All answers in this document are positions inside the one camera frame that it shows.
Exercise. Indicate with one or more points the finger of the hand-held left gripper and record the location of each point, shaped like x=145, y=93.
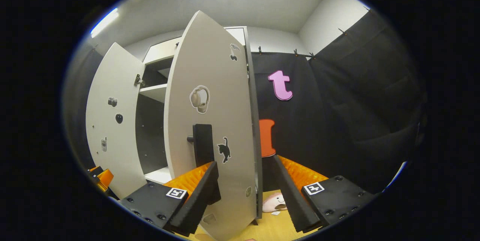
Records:
x=105, y=179

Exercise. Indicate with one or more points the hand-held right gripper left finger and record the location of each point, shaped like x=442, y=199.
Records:
x=195, y=203

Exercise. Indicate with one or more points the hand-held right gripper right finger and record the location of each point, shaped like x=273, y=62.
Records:
x=290, y=196

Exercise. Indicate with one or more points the pink plush toy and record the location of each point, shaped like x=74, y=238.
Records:
x=273, y=201

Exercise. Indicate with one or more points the white cabinet shelf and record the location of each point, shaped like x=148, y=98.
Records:
x=161, y=176
x=155, y=92

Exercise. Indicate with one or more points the white cabinet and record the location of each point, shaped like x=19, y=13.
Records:
x=152, y=136

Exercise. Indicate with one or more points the black backdrop cloth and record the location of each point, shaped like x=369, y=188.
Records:
x=356, y=102

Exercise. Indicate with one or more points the narrow ceiling light panel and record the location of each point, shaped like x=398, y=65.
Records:
x=104, y=22

